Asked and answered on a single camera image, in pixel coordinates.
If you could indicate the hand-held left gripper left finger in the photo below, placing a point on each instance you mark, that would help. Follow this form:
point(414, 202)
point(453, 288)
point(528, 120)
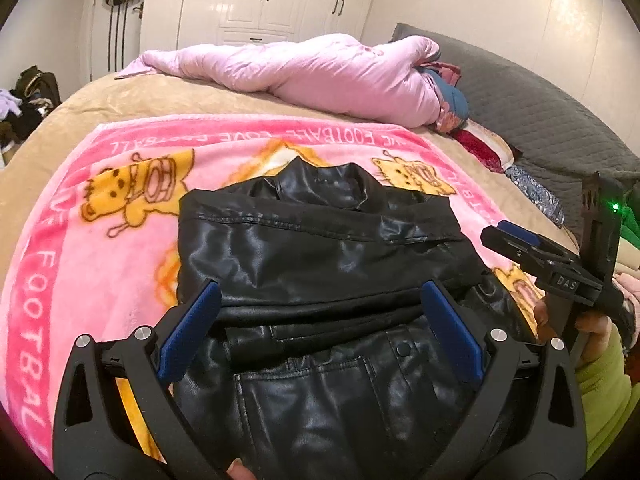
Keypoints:
point(190, 332)

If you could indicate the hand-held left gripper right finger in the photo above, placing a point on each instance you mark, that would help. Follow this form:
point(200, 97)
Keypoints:
point(452, 332)

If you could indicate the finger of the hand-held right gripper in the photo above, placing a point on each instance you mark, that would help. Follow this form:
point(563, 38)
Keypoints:
point(505, 247)
point(530, 240)

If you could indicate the black leather jacket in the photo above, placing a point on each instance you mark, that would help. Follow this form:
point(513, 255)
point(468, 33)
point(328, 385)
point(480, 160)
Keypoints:
point(310, 260)

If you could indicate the dark clothes pile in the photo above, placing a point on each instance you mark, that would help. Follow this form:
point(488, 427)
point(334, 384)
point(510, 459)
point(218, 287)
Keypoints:
point(20, 127)

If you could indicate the person's right hand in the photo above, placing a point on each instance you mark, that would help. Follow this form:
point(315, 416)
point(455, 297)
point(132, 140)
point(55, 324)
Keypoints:
point(600, 335)

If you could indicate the person's left hand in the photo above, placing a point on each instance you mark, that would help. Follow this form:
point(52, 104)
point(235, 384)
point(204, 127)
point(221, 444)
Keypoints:
point(240, 472)

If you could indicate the green cloth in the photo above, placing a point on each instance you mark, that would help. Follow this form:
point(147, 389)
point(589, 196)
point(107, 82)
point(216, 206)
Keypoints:
point(631, 235)

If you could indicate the dark patterned cloth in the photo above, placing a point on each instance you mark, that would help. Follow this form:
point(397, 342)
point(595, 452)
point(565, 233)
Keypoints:
point(535, 190)

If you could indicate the red floral pillow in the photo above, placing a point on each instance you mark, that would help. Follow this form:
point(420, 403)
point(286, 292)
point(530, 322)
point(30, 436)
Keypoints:
point(482, 147)

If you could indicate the pink cartoon printed blanket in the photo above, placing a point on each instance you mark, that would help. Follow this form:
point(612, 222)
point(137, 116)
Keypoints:
point(75, 270)

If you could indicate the grey quilted headboard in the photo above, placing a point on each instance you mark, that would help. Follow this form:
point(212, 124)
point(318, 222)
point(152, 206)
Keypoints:
point(525, 95)

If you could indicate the blue pillow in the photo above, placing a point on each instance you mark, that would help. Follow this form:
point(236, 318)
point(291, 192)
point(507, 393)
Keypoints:
point(452, 102)

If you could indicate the beige bed sheet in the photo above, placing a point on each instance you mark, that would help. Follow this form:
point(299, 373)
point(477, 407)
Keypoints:
point(100, 105)

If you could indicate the pink quilt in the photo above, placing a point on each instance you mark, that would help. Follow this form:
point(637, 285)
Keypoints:
point(310, 70)

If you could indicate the purple cloth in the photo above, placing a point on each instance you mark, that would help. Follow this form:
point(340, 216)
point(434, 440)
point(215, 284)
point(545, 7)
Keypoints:
point(10, 105)

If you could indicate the white door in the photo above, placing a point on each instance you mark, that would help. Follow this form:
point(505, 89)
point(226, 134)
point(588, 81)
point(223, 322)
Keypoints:
point(100, 40)

